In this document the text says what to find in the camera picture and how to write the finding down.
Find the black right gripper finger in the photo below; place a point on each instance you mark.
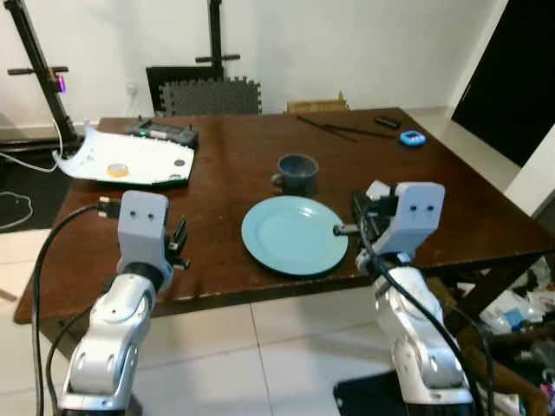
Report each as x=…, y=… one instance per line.
x=345, y=230

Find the light blue plate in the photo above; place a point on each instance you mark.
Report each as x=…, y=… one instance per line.
x=290, y=236

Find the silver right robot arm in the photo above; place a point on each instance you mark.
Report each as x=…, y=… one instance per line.
x=421, y=347

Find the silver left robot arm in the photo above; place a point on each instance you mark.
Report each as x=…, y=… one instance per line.
x=108, y=347

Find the dark blue mug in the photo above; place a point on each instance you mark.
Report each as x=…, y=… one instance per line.
x=297, y=178

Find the black chopstick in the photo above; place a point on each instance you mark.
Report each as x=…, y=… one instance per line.
x=352, y=131
x=327, y=129

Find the small blue timer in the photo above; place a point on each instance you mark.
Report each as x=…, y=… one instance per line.
x=412, y=138

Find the yellow tape roll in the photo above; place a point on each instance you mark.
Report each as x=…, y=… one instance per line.
x=117, y=170

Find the white plastic panel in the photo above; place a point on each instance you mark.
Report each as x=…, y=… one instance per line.
x=139, y=156

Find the black marker pen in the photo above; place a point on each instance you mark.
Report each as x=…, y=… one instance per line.
x=387, y=122

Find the black flat electronic device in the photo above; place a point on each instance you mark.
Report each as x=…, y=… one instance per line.
x=165, y=134

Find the light wooden box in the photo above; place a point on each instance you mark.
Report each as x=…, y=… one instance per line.
x=316, y=107

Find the grey foam puzzle mat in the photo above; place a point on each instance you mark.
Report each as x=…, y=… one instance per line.
x=212, y=97

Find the black flat board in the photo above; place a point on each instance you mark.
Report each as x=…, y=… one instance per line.
x=156, y=87

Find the black robot foot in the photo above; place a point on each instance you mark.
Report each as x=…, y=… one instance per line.
x=364, y=399

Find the cardboard box of clutter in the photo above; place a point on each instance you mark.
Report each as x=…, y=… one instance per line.
x=512, y=312

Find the small device with blue light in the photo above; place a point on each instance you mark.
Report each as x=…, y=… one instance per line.
x=60, y=83

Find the black upright stand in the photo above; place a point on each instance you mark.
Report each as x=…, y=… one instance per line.
x=214, y=35

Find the black leaning stand with crossbar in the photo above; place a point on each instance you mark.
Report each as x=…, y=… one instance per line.
x=39, y=65

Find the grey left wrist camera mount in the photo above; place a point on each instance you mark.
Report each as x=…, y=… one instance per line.
x=143, y=230

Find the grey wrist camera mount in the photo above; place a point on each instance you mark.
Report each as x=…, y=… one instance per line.
x=143, y=230
x=416, y=212

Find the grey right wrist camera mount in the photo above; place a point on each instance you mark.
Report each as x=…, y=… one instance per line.
x=416, y=212

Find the white wall socket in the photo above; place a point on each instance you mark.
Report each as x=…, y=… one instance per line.
x=132, y=87

